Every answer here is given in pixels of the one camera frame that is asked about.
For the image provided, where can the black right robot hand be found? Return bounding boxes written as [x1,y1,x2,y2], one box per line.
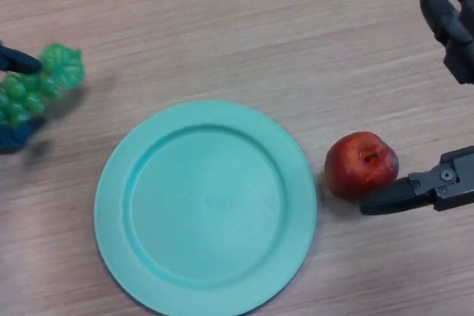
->
[360,0,474,216]

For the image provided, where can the green grapes bunch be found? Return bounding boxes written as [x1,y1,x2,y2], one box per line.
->
[0,42,87,128]

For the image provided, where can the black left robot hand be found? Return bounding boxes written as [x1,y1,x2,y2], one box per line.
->
[0,40,47,156]

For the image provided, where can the red apple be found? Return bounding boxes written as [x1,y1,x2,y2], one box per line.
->
[324,131,400,201]

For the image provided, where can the green round plate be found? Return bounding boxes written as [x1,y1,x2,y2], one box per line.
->
[93,100,318,306]

